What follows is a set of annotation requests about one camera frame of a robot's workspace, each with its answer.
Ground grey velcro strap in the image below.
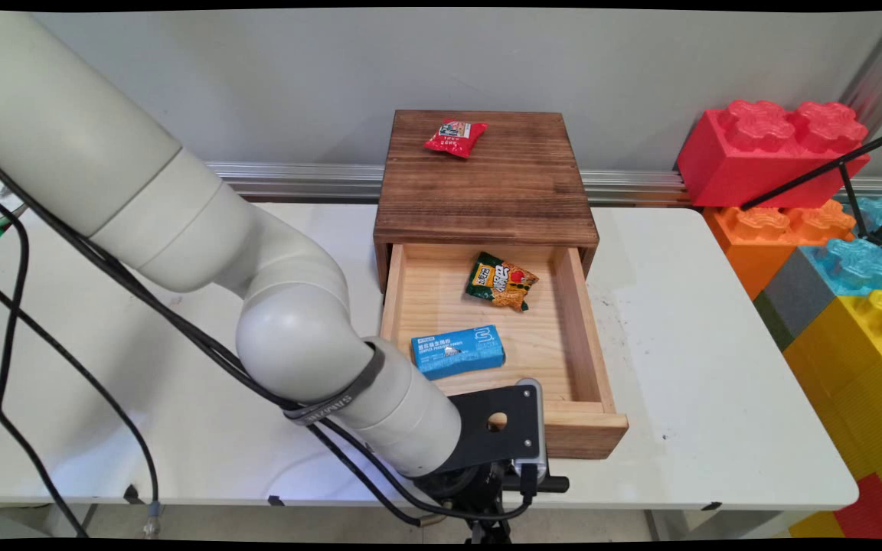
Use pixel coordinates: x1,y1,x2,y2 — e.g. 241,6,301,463
284,341,387,427

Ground translucent blue toy block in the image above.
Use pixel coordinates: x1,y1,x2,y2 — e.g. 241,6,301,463
799,237,882,298
839,195,882,246

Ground aluminium rail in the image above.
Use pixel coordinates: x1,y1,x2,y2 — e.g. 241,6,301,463
204,161,882,207

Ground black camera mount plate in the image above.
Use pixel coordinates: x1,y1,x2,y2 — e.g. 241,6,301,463
441,383,540,475

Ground white plate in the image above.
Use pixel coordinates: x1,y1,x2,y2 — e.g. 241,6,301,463
0,180,28,233

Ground large yellow toy block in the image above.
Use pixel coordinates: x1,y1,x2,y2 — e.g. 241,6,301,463
782,289,882,521

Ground black tripod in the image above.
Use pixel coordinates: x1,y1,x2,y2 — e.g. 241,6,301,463
740,122,882,253

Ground wooden drawer with black handle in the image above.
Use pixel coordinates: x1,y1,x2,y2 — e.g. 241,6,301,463
380,243,630,494

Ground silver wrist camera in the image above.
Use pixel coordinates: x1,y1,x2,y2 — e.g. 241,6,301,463
514,377,549,491

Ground green orange snack packet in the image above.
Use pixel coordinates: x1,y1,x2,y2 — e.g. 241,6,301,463
465,252,540,313

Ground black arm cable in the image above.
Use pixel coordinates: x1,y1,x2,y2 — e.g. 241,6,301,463
0,145,535,530

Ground black hanging cable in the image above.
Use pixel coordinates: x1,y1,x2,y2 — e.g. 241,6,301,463
0,184,163,538

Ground large red toy block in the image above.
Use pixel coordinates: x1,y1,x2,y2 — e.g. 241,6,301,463
675,99,871,209

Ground red snack packet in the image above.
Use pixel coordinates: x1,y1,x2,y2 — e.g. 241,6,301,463
423,120,488,159

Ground orange toy block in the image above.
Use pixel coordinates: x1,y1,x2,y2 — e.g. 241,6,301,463
701,199,857,301

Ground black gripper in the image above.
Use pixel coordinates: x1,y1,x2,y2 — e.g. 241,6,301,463
414,459,523,544

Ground blue cardboard box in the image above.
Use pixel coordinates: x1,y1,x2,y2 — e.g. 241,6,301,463
411,324,506,381

